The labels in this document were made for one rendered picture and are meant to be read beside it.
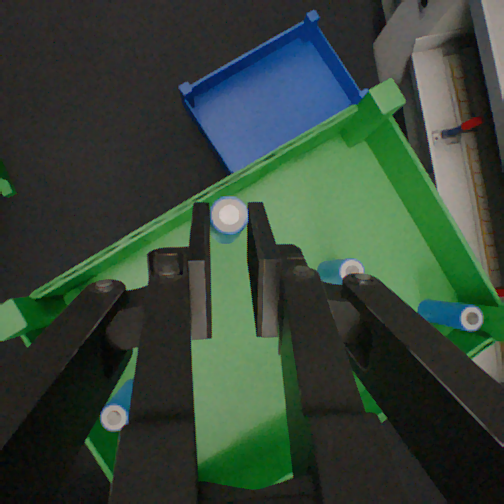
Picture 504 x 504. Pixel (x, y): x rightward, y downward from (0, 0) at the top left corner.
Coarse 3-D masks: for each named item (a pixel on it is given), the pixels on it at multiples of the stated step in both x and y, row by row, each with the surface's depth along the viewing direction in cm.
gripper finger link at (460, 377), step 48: (384, 288) 12; (384, 336) 11; (432, 336) 10; (384, 384) 11; (432, 384) 9; (480, 384) 8; (432, 432) 9; (480, 432) 7; (432, 480) 9; (480, 480) 7
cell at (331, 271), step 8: (320, 264) 34; (328, 264) 31; (336, 264) 29; (344, 264) 28; (352, 264) 28; (360, 264) 28; (320, 272) 33; (328, 272) 30; (336, 272) 28; (344, 272) 28; (352, 272) 28; (360, 272) 28; (328, 280) 31; (336, 280) 29
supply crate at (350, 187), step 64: (320, 128) 29; (384, 128) 31; (256, 192) 34; (320, 192) 34; (384, 192) 35; (128, 256) 33; (320, 256) 34; (384, 256) 34; (448, 256) 33; (0, 320) 25; (256, 384) 33; (256, 448) 33
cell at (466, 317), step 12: (432, 300) 33; (420, 312) 34; (432, 312) 32; (444, 312) 30; (456, 312) 29; (468, 312) 28; (480, 312) 28; (444, 324) 31; (456, 324) 29; (468, 324) 28; (480, 324) 28
